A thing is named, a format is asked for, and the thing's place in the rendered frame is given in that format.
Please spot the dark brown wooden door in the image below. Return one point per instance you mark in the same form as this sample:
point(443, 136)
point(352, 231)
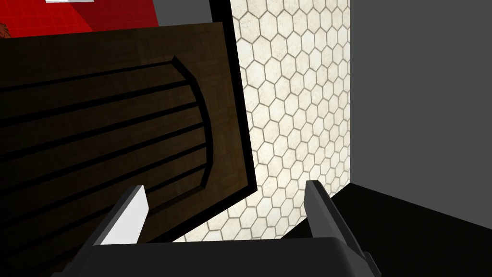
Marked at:
point(96, 130)

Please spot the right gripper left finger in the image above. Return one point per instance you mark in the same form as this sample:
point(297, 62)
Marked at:
point(127, 221)

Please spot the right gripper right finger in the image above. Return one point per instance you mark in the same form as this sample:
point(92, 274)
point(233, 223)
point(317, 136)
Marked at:
point(326, 219)

